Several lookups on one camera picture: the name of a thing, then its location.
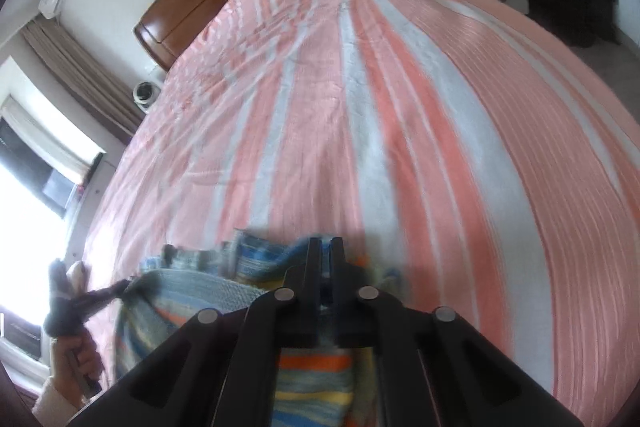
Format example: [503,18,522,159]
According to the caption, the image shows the window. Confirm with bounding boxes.
[0,56,110,360]

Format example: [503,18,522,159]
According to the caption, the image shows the pink white striped bed sheet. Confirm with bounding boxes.
[81,0,640,414]

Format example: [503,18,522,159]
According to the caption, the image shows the person's left forearm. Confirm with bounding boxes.
[31,376,86,427]

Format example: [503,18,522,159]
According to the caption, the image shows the beige curtain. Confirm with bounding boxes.
[20,16,147,136]

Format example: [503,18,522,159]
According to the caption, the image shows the small white round fan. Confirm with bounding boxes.
[132,79,164,112]

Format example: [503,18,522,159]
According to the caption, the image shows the person's left hand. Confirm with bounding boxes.
[49,261,105,403]

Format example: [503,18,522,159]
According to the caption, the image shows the multicolour striped knit garment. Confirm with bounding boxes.
[113,229,404,427]

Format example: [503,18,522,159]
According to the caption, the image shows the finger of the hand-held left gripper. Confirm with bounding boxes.
[82,277,135,310]

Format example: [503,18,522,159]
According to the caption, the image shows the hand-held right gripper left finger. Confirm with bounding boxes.
[67,237,324,427]

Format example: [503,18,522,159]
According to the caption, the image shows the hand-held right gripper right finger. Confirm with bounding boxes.
[330,237,587,427]

